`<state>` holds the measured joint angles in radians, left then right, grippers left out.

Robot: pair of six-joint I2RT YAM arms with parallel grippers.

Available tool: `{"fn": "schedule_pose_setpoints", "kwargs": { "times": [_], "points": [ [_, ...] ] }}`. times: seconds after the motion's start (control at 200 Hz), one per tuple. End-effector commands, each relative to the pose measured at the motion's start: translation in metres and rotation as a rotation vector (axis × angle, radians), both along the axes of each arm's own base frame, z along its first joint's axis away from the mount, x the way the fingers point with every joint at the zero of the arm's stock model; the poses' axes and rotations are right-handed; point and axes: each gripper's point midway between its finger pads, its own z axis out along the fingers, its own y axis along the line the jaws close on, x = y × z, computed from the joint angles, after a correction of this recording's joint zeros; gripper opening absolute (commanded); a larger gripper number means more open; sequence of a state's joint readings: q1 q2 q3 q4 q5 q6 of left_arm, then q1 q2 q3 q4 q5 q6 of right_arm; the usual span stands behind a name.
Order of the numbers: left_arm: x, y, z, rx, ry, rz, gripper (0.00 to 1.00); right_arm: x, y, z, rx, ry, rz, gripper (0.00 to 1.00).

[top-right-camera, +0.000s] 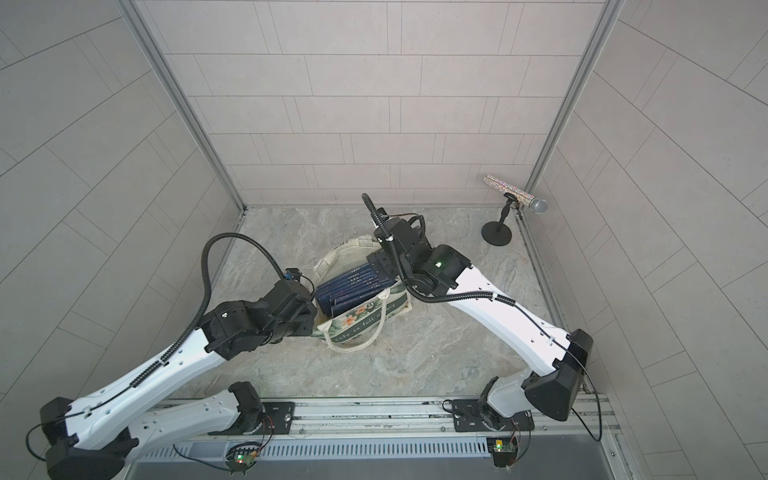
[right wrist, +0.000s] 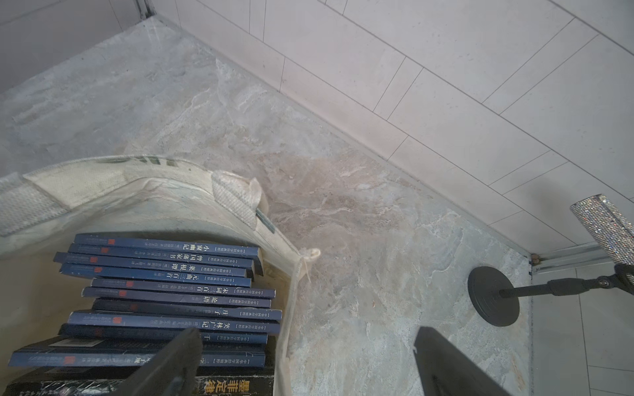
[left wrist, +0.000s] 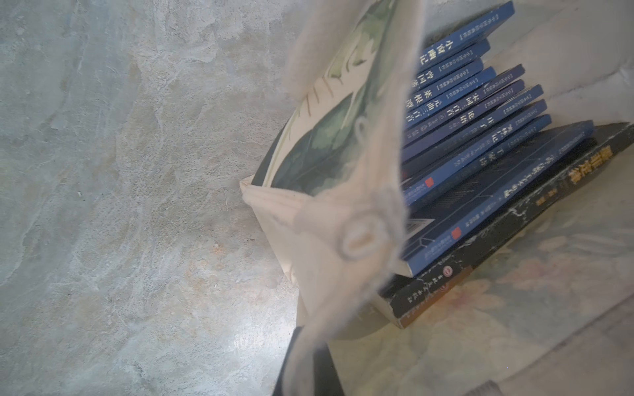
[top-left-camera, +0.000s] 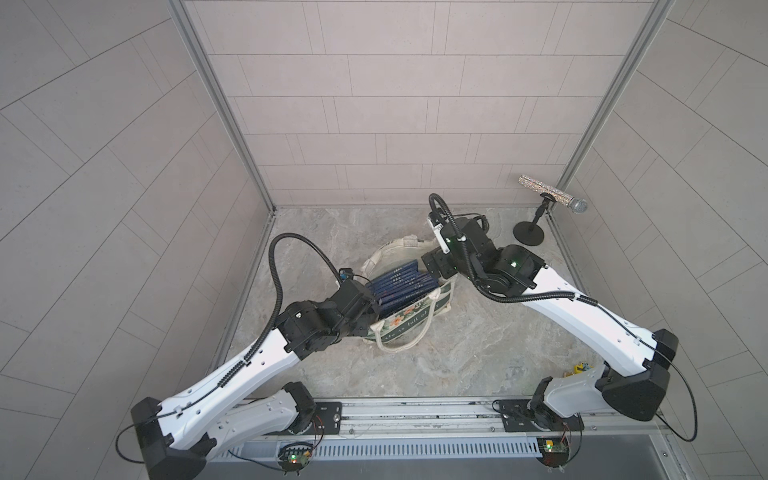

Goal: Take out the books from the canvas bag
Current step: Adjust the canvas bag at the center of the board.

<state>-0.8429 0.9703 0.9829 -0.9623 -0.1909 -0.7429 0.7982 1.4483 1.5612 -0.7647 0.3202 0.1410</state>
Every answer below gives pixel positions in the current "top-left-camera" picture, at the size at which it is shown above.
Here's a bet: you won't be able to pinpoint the black microphone stand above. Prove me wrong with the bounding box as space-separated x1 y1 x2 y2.
513 193 556 246

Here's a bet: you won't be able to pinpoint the floral canvas tote bag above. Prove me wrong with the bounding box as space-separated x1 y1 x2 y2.
362 235 455 353

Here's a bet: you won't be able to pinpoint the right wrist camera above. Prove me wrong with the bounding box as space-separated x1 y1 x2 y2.
427 216 450 254

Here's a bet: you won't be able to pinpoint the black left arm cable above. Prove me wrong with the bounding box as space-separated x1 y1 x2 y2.
215 232 343 388

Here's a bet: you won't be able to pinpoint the white ventilation grille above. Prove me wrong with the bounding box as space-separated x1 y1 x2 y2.
214 435 542 464

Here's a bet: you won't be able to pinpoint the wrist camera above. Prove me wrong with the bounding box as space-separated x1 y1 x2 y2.
338 267 356 282
427 216 450 254

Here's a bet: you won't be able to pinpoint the glittery microphone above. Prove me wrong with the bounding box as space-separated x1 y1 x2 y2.
518 175 588 214

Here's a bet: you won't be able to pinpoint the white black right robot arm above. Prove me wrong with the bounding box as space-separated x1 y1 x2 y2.
422 212 678 428

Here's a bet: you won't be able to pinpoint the stack of dark blue books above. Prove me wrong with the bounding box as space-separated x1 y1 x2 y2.
367 260 439 319

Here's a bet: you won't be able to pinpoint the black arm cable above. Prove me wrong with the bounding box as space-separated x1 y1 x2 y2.
215 232 343 388
427 193 601 306

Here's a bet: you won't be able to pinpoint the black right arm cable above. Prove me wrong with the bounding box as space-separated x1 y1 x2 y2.
427 193 601 306

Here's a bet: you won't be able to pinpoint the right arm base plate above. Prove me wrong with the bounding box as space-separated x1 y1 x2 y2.
492 399 584 433

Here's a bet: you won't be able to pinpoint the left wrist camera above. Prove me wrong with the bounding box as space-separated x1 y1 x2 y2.
338 267 356 282

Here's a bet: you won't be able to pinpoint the left circuit board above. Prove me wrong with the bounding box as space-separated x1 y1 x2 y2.
277 441 315 474

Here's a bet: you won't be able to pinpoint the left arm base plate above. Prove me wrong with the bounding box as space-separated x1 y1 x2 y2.
301 401 343 435

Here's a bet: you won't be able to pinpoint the right circuit board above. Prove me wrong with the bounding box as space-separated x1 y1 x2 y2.
537 438 571 469

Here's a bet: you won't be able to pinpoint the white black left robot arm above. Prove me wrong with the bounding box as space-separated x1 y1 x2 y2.
131 279 380 479

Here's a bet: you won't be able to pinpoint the circuit board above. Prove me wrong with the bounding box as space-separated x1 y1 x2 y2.
277 441 315 474
537 438 571 469

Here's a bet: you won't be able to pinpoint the small yellow toy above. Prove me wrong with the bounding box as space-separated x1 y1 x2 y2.
563 362 592 377

